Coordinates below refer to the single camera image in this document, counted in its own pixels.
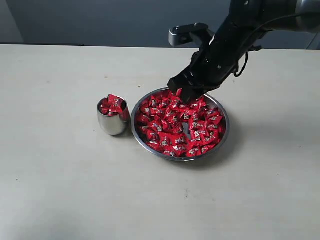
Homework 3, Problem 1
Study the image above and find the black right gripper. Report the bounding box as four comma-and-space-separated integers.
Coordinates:
167, 15, 265, 103

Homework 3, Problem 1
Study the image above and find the pile of red wrapped candies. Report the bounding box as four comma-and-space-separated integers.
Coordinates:
136, 89, 224, 158

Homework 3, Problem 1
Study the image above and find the stainless steel cup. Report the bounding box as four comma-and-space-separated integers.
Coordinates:
97, 97, 130, 136

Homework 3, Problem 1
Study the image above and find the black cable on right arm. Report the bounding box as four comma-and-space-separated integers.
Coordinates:
232, 13, 308, 78

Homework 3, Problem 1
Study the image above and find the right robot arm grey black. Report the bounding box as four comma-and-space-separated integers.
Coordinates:
167, 0, 320, 103

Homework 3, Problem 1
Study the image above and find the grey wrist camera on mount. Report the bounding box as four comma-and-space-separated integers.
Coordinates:
168, 23, 216, 48

